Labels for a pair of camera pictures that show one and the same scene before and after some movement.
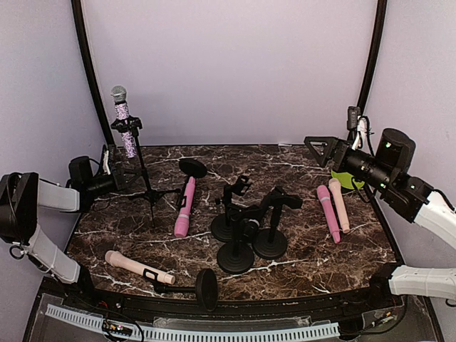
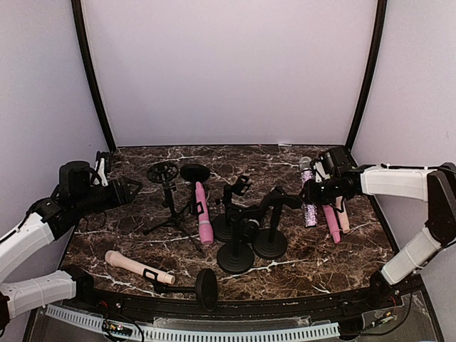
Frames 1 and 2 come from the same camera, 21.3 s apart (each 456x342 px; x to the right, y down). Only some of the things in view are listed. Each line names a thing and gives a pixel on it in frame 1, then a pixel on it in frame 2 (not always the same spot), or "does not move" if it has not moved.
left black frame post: (76, 13) does not move
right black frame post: (373, 52) does not move
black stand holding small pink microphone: (193, 168) to (195, 173)
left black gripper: (119, 179) to (125, 197)
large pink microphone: (324, 197) does not move
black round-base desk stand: (235, 258) does not move
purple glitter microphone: (119, 95) to (310, 209)
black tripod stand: (134, 125) to (167, 172)
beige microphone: (336, 194) does not move
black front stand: (206, 287) does not move
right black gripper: (333, 144) to (311, 194)
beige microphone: (115, 258) does not move
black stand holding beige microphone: (221, 227) does not move
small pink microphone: (182, 224) to (206, 231)
